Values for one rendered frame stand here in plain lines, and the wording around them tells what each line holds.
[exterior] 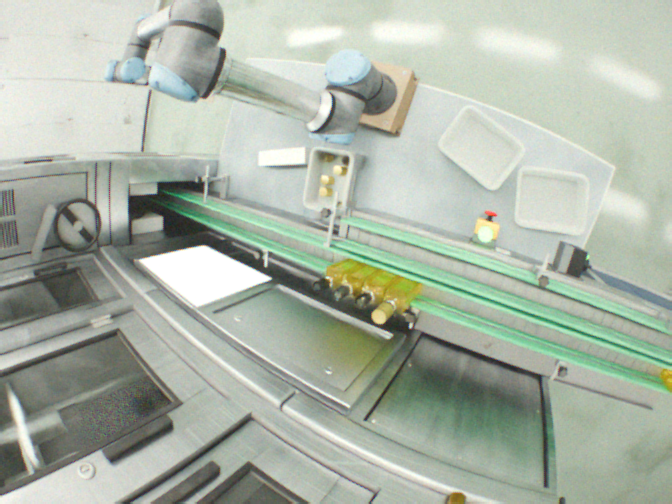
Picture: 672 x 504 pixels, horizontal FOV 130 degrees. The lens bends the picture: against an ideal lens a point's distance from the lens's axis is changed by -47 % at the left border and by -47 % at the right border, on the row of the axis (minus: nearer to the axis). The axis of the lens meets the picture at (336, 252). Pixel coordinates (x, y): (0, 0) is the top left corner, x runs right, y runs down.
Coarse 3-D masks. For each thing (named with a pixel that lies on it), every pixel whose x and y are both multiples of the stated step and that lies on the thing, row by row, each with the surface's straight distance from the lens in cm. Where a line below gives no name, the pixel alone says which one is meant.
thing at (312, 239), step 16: (176, 192) 162; (224, 208) 127; (256, 224) 107; (272, 224) 108; (304, 240) 93; (320, 240) 96; (352, 256) 85; (400, 272) 81; (448, 288) 79; (496, 304) 80; (528, 320) 81; (544, 320) 83; (576, 336) 86; (592, 336) 90; (624, 352) 94; (640, 352) 102
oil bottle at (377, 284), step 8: (384, 272) 81; (368, 280) 73; (376, 280) 74; (384, 280) 75; (392, 280) 77; (368, 288) 71; (376, 288) 71; (384, 288) 72; (376, 296) 71; (376, 304) 72
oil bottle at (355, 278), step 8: (352, 272) 77; (360, 272) 78; (368, 272) 79; (376, 272) 81; (344, 280) 74; (352, 280) 73; (360, 280) 73; (352, 288) 73; (360, 288) 74; (352, 296) 74
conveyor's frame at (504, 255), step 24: (192, 192) 155; (216, 192) 154; (264, 216) 116; (288, 216) 114; (360, 216) 92; (384, 216) 94; (336, 240) 97; (456, 240) 85; (528, 264) 86; (432, 288) 89; (600, 288) 94; (504, 312) 89; (648, 312) 103
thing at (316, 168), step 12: (312, 156) 106; (336, 156) 109; (312, 168) 107; (324, 168) 111; (348, 168) 106; (312, 180) 108; (336, 180) 108; (348, 180) 98; (312, 192) 109; (312, 204) 108; (324, 204) 110
